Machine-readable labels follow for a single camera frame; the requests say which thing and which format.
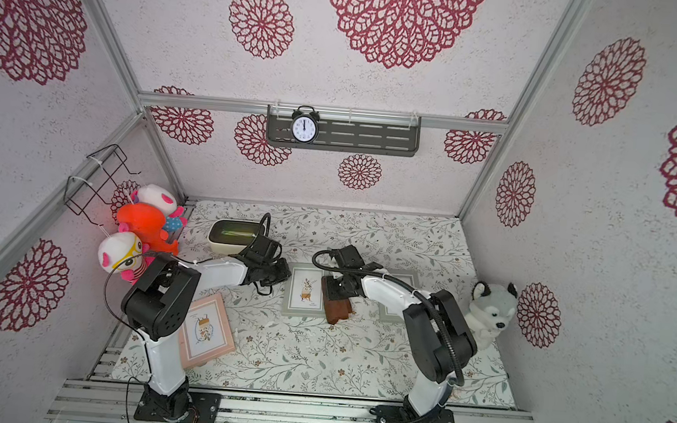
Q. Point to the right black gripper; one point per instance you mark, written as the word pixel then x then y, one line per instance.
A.
pixel 335 289

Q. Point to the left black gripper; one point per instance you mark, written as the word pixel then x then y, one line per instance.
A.
pixel 284 269

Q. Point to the brown cloth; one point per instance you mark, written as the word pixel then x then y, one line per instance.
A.
pixel 335 310

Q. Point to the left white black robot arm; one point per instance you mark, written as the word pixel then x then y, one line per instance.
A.
pixel 157 304

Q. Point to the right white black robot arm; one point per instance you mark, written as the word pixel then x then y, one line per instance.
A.
pixel 439 339

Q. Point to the cream box with green lid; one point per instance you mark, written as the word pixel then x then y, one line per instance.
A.
pixel 232 236

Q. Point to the red plush toy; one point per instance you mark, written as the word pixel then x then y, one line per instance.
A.
pixel 147 222

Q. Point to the white pink plush top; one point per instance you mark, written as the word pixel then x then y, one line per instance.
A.
pixel 160 198

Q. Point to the black alarm clock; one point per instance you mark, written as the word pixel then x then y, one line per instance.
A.
pixel 305 124

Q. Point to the white plush with yellow glasses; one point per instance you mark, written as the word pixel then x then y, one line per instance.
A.
pixel 123 254

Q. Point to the grey husky plush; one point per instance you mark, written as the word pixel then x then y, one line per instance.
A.
pixel 490 311

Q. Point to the pink picture frame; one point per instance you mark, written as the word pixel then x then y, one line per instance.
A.
pixel 206 333

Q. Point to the grey wall shelf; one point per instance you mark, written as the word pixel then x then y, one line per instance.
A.
pixel 350 136

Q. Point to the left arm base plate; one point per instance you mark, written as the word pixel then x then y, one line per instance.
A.
pixel 181 406

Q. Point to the black wire basket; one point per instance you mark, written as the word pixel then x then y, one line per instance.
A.
pixel 101 184

